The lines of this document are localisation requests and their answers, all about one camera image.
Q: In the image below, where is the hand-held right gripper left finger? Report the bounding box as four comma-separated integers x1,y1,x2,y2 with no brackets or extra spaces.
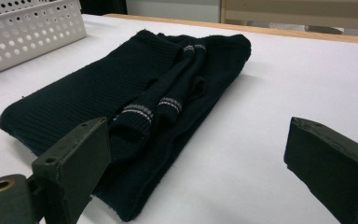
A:
27,117,112,224

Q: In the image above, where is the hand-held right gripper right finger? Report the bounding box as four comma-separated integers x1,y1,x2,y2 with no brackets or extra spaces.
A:
283,117,358,224

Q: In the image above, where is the black device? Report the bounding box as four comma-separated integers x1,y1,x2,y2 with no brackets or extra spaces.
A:
0,29,252,222

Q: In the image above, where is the white perforated basket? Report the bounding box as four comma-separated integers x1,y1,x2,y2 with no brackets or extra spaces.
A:
0,0,88,79

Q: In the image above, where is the white table cover board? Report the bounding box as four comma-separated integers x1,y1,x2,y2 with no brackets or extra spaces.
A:
0,13,358,224

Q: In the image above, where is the dark object under desk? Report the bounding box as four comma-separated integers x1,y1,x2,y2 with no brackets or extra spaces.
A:
306,25,345,35

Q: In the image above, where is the black curtain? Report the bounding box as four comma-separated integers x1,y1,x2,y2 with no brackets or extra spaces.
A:
79,0,128,16

